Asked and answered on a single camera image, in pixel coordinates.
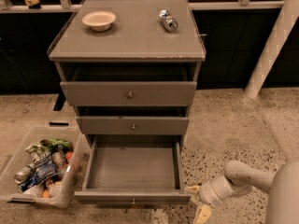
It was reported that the grey bottom drawer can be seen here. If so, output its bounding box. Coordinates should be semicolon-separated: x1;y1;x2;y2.
75;135;190;205

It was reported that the crushed silver soda can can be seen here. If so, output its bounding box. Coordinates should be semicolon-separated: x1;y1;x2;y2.
159;9;178;33

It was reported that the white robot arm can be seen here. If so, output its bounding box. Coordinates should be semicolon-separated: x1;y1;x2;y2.
186;161;299;224

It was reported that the grey top drawer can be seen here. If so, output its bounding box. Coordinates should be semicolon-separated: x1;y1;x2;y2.
59;63;198;107

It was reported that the green snack bag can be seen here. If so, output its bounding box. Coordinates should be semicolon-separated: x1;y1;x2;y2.
40;139;74;153

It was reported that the white diagonal pillar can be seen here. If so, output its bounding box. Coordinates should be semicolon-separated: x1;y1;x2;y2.
244;0;299;99

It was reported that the grey drawer cabinet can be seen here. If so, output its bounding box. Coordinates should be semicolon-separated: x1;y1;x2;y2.
47;0;207;147

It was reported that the beige bowl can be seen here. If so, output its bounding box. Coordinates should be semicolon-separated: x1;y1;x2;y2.
82;11;116;32

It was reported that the clear plastic bin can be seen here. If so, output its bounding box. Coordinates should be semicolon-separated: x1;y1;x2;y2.
0;126;84;208

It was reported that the grey middle drawer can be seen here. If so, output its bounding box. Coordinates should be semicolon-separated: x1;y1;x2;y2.
77;106;189;135

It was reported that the grey drawer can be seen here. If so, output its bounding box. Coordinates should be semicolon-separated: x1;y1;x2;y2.
77;106;189;135
75;135;190;205
59;63;198;107

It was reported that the silver can in bin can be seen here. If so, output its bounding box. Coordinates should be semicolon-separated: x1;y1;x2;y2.
14;163;35;184

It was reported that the blue white chip bag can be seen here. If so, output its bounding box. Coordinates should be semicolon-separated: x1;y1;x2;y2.
25;143;56;185

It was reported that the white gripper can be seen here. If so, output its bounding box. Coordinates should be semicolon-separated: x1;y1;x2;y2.
185;175;252;224

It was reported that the small yellow toy figure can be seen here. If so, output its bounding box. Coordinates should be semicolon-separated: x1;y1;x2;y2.
24;0;41;9

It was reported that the orange fruit in bin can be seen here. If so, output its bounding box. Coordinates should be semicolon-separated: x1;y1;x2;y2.
42;189;50;198

